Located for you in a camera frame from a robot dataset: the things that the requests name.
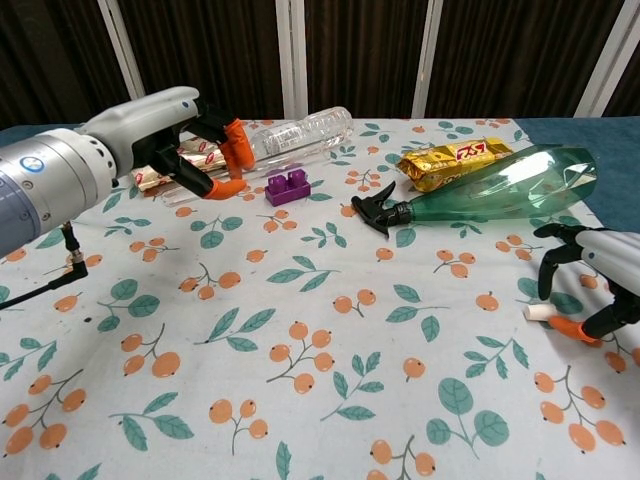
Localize yellow gold snack pack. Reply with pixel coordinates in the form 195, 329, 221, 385
397, 135, 516, 194

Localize clear glass tube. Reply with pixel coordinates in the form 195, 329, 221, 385
162, 144, 326, 209

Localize clear plastic water bottle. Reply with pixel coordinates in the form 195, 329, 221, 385
239, 105, 355, 166

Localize green spray bottle black trigger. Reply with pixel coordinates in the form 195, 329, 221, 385
351, 144, 599, 241

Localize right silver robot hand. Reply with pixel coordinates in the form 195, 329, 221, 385
532, 222, 640, 346

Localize floral print tablecloth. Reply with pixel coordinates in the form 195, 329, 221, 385
0, 118, 640, 480

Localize purple toy brick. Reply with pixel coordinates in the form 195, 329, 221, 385
264, 168, 312, 207

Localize small white cork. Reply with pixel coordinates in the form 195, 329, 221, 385
522, 303, 554, 324

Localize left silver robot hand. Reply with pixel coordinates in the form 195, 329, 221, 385
82, 86, 256, 201

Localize black folding screen white frame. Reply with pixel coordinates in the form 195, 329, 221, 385
0, 0, 640, 132

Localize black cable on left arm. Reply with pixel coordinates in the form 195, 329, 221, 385
0, 222, 90, 311

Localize champagne foil wrapper red print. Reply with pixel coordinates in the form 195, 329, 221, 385
130, 138, 229, 194

